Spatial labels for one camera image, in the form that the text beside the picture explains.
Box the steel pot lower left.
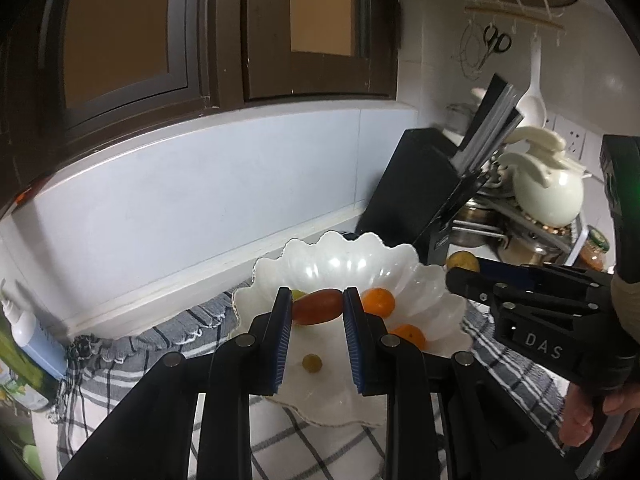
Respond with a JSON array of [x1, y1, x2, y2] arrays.
[[449, 198, 508, 248]]

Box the green round fruit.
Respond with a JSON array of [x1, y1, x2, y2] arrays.
[[292, 289, 305, 301]]

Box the dark wooden window frame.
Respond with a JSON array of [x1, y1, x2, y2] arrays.
[[1, 0, 399, 209]]

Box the black knife block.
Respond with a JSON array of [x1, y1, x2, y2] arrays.
[[356, 128, 488, 266]]

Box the white ceramic pitcher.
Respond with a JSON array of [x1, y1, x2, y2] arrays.
[[498, 126, 587, 228]]

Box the jar of red sauce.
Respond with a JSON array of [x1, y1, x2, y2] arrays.
[[578, 226, 611, 272]]

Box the orange tangerine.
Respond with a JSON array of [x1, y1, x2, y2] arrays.
[[390, 324, 427, 351], [361, 287, 396, 318]]

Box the white scalloped bowl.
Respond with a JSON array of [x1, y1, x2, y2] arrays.
[[232, 232, 471, 427]]

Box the right hand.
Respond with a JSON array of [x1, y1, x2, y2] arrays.
[[558, 383, 640, 449]]

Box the red oblong fruit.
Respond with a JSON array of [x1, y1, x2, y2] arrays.
[[292, 288, 343, 325]]

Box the white wall socket strip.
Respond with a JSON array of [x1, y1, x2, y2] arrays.
[[546, 113, 586, 160]]

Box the steel pot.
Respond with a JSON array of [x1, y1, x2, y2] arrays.
[[498, 232, 563, 266], [449, 198, 508, 248]]

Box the steel pot lower right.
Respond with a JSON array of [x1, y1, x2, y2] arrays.
[[498, 232, 563, 266]]

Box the black scissors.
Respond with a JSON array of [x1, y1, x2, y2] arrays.
[[476, 24, 512, 70]]

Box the checkered kitchen cloth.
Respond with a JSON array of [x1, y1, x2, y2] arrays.
[[56, 292, 566, 479]]

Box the white blue pump bottle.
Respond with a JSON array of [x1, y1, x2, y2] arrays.
[[1, 297, 67, 380]]

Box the green dish soap bottle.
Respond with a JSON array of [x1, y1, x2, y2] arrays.
[[0, 318, 58, 412]]

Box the small yellow-brown fruit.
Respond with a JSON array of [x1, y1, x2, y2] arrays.
[[302, 353, 323, 374], [446, 250, 480, 272]]

